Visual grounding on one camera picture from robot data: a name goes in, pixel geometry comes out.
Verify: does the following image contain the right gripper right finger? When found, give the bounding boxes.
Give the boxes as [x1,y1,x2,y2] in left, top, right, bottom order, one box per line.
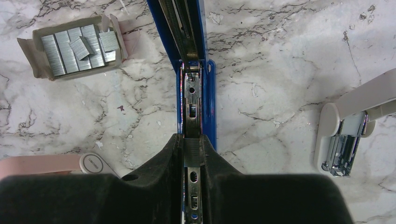
[200,135,353,224]

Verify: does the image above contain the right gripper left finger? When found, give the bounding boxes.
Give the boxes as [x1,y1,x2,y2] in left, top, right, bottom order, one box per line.
[0,134,184,224]

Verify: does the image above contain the staple box tray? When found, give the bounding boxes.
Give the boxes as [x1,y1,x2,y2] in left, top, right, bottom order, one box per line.
[17,14,128,81]

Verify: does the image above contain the blue black stapler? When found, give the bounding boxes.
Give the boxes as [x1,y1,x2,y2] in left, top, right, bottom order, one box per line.
[148,0,215,224]

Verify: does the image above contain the grey staple strips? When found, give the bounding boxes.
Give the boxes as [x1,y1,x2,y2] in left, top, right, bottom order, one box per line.
[40,24,120,77]

